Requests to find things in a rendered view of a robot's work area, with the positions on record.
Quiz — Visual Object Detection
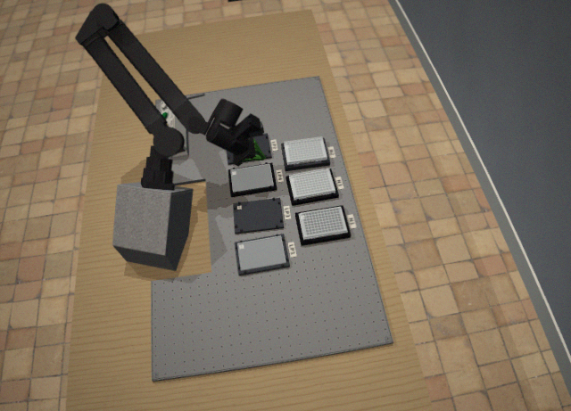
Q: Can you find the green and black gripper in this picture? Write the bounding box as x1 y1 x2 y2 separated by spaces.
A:
222 131 266 166

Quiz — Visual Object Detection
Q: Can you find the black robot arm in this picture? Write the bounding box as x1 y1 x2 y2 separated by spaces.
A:
75 4 264 191

